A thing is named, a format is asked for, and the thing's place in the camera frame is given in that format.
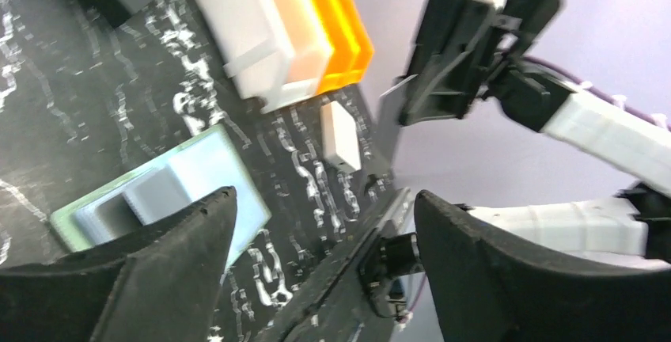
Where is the orange plastic bin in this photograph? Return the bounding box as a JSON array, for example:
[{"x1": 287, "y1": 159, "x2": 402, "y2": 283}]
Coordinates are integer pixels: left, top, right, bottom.
[{"x1": 311, "y1": 0, "x2": 374, "y2": 94}]

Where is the dark grey credit card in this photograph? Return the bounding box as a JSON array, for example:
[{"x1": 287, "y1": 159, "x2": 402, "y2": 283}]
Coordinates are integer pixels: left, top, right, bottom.
[{"x1": 373, "y1": 74, "x2": 416, "y2": 165}]

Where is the green card holder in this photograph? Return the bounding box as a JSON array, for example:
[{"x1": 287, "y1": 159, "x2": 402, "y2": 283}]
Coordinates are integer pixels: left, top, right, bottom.
[{"x1": 49, "y1": 124, "x2": 271, "y2": 267}]

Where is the white square box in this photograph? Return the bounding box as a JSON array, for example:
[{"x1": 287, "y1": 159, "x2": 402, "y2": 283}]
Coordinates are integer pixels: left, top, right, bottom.
[{"x1": 320, "y1": 101, "x2": 362, "y2": 174}]

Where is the white plastic bin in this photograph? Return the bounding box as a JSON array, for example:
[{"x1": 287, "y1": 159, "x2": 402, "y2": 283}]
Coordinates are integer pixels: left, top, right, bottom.
[{"x1": 195, "y1": 0, "x2": 334, "y2": 112}]

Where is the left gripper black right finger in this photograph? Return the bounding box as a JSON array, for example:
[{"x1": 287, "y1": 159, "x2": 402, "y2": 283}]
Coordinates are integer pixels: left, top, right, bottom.
[{"x1": 414, "y1": 190, "x2": 670, "y2": 341}]

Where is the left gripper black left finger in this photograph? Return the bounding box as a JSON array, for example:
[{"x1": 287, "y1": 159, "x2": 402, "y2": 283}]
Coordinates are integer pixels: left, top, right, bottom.
[{"x1": 1, "y1": 187, "x2": 237, "y2": 341}]

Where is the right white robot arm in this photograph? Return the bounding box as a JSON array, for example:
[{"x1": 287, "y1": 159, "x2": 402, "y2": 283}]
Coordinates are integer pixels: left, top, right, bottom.
[{"x1": 396, "y1": 0, "x2": 670, "y2": 207}]

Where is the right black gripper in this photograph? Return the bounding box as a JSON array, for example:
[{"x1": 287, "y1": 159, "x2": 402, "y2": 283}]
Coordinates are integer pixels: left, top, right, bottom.
[{"x1": 399, "y1": 0, "x2": 570, "y2": 132}]

